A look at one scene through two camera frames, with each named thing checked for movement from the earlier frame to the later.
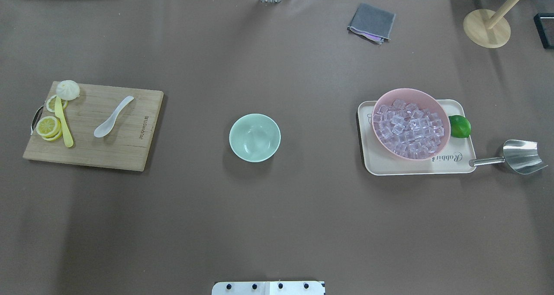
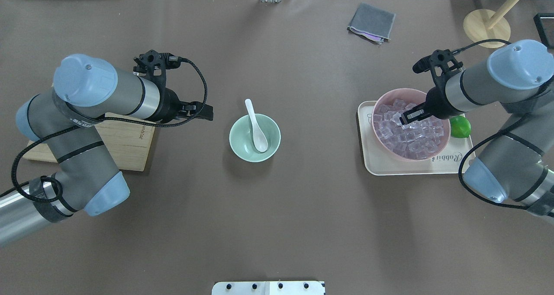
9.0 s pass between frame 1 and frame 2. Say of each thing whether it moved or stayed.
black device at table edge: stayed
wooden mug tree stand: stayed
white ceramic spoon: moved
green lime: stayed
